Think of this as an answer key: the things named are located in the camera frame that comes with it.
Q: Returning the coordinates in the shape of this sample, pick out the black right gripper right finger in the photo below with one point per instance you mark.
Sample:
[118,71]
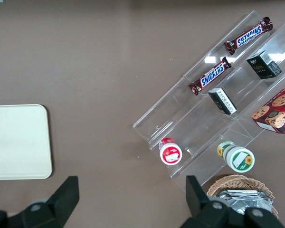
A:
[199,204]

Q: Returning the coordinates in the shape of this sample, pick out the Snickers chocolate bar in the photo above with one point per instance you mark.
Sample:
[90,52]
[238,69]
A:
[211,76]
[249,35]

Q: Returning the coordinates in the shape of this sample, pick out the green lidded sunflower jar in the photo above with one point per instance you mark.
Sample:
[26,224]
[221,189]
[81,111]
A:
[240,159]

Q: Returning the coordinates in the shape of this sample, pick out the light wicker basket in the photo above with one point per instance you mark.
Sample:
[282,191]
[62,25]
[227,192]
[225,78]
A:
[237,180]

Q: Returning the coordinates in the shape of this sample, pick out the red plaid cookie box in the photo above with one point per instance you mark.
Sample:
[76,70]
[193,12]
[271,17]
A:
[278,109]

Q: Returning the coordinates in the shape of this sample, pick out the beige rectangular plastic tray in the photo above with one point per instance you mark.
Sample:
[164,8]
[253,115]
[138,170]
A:
[19,142]

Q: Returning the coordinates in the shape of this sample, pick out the silver foil packets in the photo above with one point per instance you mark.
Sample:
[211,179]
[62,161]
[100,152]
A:
[238,204]

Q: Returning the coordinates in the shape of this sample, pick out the small black carton box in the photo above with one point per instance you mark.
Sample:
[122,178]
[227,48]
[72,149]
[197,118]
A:
[263,66]
[223,101]

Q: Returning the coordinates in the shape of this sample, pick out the red lidded small jar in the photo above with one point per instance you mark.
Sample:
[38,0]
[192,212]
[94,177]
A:
[171,154]

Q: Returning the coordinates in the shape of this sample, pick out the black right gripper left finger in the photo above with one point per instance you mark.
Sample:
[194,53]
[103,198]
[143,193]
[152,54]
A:
[59,204]

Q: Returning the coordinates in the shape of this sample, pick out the clear acrylic stepped display stand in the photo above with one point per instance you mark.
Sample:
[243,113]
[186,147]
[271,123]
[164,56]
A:
[180,114]

